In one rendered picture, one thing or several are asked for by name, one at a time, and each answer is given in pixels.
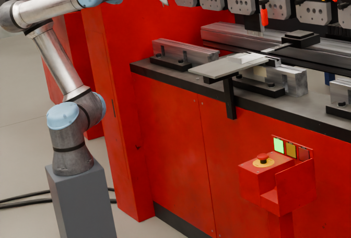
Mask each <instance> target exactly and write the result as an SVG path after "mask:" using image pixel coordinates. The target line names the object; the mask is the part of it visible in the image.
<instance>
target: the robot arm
mask: <svg viewBox="0 0 351 238"><path fill-rule="evenodd" d="M160 1H161V2H162V5H163V7H165V6H164V4H165V5H167V6H169V3H168V0H160ZM104 2H106V3H109V4H114V5H115V4H120V3H122V2H123V0H10V1H7V2H5V3H4V4H3V5H2V6H1V7H0V26H1V27H2V28H3V29H4V30H6V31H8V32H11V33H17V32H21V31H23V33H24V34H25V36H26V37H28V38H31V39H32V40H33V42H34V44H35V45H36V47H37V49H38V51H39V53H40V54H41V56H42V58H43V60H44V62H45V63H46V65H47V67H48V69H49V71H50V72H51V74H52V76H53V78H54V79H55V81H56V83H57V85H58V87H59V88H60V90H61V92H62V94H63V96H64V98H63V101H62V102H63V103H60V104H57V105H55V106H53V107H52V108H50V109H49V110H48V112H47V114H46V118H47V125H48V127H49V132H50V137H51V142H52V146H53V161H52V170H53V173H54V174H55V175H58V176H72V175H77V174H81V173H84V172H86V171H88V170H90V169H91V168H92V167H93V165H94V161H93V157H92V155H91V153H90V152H89V150H88V148H87V146H86V144H85V139H84V134H83V133H84V132H85V131H87V130H88V129H90V128H91V127H93V126H95V125H97V124H98V123H99V122H100V121H101V120H102V119H103V118H104V116H105V114H106V103H105V101H104V99H103V97H102V96H101V95H100V94H97V93H96V92H92V90H91V88H90V87H89V86H85V85H84V84H83V82H82V80H81V78H80V77H79V75H78V73H77V71H76V69H75V68H74V66H73V64H72V62H71V60H70V59H69V57H68V55H67V53H66V52H65V50H64V48H63V46H62V44H61V43H60V41H59V39H58V37H57V35H56V34H55V32H54V30H53V24H54V21H53V19H52V18H53V17H56V16H60V15H63V14H66V13H70V12H73V11H77V10H80V9H84V8H89V7H95V6H98V5H99V4H101V3H104Z"/></svg>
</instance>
